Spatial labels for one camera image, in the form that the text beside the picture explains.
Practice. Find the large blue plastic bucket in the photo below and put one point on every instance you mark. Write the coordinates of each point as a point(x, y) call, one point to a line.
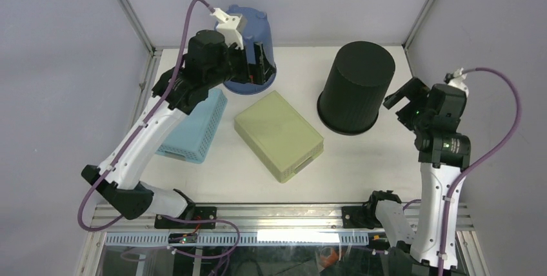
point(258, 30)

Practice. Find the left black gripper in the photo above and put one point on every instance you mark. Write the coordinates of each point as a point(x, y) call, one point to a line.
point(233, 49)

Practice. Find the orange object under table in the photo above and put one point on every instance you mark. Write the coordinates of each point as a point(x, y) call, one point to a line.
point(328, 256)

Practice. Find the left corner aluminium post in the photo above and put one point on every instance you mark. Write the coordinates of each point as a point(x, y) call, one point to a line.
point(136, 24)

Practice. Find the black plastic bucket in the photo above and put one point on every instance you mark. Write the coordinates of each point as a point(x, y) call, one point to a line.
point(358, 81)

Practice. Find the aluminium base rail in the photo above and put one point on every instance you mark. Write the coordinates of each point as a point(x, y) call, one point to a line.
point(253, 217)

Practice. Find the light green plastic basket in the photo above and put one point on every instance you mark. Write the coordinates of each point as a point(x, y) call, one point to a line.
point(281, 138)

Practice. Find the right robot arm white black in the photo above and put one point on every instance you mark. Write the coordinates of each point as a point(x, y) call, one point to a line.
point(430, 248)

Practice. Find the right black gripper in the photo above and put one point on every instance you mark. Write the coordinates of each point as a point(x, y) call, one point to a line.
point(415, 90)

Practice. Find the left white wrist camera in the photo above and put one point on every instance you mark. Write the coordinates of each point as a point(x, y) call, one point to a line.
point(231, 27)

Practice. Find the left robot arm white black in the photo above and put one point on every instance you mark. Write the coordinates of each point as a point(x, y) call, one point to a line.
point(118, 178)

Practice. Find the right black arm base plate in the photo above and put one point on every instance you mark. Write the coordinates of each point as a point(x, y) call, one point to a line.
point(357, 217)

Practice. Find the light blue plastic basket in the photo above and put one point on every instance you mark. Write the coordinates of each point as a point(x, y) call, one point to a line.
point(191, 140)

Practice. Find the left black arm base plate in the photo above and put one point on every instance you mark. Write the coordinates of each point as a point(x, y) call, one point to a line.
point(197, 213)

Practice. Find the white slotted cable duct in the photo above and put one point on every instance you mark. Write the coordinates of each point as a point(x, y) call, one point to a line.
point(274, 237)

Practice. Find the corner aluminium post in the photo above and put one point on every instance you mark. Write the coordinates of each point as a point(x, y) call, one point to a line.
point(417, 24)
point(136, 24)

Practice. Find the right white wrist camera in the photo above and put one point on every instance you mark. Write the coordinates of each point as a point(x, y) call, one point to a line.
point(456, 79)

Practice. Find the right corner aluminium post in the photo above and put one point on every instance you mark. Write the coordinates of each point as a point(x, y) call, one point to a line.
point(417, 24)

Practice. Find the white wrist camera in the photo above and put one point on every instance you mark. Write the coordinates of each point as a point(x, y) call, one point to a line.
point(231, 27)
point(456, 79)

